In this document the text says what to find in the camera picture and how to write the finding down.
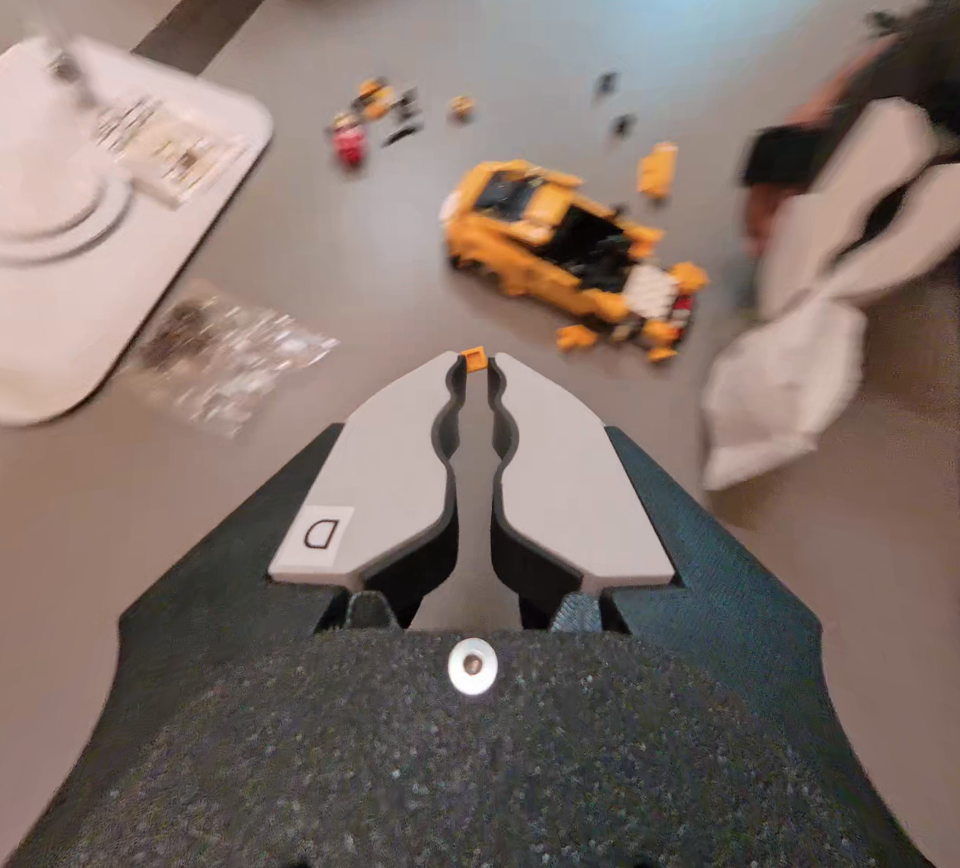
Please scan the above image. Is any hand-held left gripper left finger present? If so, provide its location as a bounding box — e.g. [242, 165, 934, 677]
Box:
[267, 350, 460, 625]

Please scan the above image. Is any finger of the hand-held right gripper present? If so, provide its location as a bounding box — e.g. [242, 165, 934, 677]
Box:
[823, 161, 960, 308]
[756, 97, 940, 318]

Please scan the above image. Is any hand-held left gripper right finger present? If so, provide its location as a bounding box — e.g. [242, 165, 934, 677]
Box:
[489, 352, 678, 629]

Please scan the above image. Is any white paper bag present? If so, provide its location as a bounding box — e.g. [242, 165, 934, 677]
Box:
[701, 296, 869, 492]

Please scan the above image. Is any yellow lego car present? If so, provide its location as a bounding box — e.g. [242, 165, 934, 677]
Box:
[441, 159, 711, 364]

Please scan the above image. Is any yellow lego side panel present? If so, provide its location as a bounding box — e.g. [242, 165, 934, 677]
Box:
[637, 142, 681, 200]

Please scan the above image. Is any cluster of tiny lego parts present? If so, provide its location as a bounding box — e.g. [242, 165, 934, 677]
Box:
[352, 76, 426, 148]

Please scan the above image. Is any lego sticker sheet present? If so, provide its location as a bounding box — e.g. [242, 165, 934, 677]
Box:
[91, 94, 250, 211]

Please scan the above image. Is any person's right hand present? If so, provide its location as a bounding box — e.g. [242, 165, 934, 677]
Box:
[744, 184, 790, 258]

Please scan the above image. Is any clear plastic bag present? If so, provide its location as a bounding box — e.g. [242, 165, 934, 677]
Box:
[122, 285, 340, 439]

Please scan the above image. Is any white book stand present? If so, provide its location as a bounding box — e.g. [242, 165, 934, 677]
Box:
[0, 34, 274, 428]

